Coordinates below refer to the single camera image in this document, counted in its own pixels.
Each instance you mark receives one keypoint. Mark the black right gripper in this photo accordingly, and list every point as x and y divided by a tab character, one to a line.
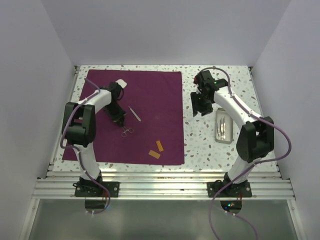
196	107

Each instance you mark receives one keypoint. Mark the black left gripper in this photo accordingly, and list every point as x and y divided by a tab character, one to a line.
118	118

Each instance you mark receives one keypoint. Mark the steel forceps scissors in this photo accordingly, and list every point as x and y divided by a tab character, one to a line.
126	131

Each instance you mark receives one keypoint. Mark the silver scalpel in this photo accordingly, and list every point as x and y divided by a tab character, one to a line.
135	114

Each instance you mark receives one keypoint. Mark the steel instrument tray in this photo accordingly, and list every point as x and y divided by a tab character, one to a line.
229	126

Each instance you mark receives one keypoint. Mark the orange bandage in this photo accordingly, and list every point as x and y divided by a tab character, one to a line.
154	154
159	146

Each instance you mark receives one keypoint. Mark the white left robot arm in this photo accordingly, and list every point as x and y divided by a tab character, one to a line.
79	127

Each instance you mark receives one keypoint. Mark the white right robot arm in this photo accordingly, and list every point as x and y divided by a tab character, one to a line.
256	136

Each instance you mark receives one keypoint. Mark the purple cloth mat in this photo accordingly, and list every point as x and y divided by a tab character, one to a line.
157	99

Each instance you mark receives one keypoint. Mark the aluminium rail frame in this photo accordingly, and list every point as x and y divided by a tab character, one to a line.
158	202

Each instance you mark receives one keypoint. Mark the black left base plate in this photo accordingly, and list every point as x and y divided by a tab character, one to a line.
89	189

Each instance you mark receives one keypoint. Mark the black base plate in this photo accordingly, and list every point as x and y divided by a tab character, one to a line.
242	190
89	189

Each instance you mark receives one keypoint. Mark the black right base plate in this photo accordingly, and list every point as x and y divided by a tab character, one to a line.
242	190

